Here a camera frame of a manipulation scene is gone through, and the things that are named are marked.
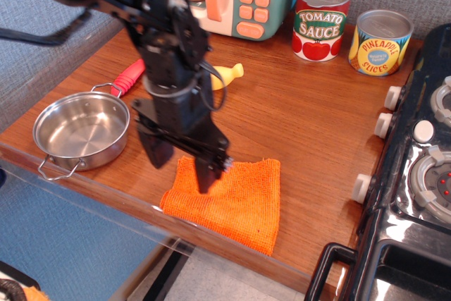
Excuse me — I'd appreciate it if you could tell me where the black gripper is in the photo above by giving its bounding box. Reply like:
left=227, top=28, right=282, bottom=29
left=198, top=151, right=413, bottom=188
left=132, top=64, right=232, bottom=194

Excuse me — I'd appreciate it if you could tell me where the orange cloth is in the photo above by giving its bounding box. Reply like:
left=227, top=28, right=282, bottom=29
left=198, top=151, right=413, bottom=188
left=160, top=156, right=280, bottom=256

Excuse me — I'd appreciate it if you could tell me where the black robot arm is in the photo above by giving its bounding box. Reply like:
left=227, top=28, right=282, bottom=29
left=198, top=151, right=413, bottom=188
left=54, top=0, right=232, bottom=194

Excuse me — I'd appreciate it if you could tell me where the yellow toy banana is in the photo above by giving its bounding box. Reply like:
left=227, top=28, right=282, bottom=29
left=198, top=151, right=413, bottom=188
left=211, top=63, right=244, bottom=91

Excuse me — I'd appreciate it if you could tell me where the stainless steel pan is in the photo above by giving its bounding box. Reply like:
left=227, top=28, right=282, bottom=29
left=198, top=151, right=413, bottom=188
left=32, top=82, right=130, bottom=181

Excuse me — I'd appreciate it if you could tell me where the white stove knob lower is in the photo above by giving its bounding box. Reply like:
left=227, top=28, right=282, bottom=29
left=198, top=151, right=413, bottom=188
left=352, top=173, right=372, bottom=204

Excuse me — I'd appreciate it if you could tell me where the white stove knob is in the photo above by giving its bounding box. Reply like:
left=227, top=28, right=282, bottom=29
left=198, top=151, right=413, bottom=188
left=373, top=113, right=393, bottom=139
left=352, top=173, right=372, bottom=204
left=384, top=86, right=402, bottom=111

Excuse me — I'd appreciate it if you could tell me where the white stove knob middle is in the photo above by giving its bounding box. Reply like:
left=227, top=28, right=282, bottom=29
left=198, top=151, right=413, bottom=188
left=373, top=113, right=393, bottom=139

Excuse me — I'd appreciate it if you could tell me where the tomato sauce can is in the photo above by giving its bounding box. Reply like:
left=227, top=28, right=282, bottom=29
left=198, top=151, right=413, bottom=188
left=292, top=0, right=351, bottom=62

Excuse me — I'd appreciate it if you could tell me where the white stove knob upper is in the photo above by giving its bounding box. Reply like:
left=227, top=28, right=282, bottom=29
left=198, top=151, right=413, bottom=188
left=384, top=86, right=402, bottom=111

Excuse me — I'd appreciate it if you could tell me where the pineapple slices can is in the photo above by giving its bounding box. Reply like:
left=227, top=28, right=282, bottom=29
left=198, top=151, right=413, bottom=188
left=348, top=9, right=414, bottom=77

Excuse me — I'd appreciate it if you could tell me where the black toy stove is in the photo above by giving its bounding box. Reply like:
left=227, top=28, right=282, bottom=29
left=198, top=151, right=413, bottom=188
left=305, top=24, right=450, bottom=300

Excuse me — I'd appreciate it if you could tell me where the red handled metal spoon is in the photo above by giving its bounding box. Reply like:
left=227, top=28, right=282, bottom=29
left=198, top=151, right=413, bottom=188
left=110, top=59, right=145, bottom=97

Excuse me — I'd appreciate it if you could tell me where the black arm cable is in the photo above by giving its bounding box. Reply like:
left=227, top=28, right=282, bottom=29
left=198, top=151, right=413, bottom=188
left=0, top=10, right=92, bottom=47

